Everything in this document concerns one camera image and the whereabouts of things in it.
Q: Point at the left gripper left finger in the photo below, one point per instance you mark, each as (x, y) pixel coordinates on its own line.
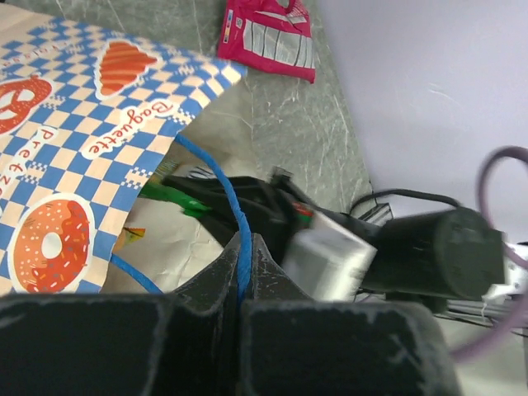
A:
(179, 343)

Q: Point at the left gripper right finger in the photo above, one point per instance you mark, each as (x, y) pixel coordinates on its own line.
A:
(293, 345)

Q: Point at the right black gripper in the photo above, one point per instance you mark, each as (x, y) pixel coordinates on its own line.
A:
(275, 209)

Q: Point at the green snack packet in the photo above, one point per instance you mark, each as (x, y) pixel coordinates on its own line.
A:
(155, 190)

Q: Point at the red pink snack packet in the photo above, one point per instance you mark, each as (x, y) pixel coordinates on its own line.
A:
(269, 36)

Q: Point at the blue checkered paper bag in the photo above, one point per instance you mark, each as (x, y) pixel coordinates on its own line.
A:
(87, 115)

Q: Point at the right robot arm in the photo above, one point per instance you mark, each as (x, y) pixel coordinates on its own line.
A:
(429, 258)

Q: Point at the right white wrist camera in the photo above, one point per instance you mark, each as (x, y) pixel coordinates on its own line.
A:
(326, 261)

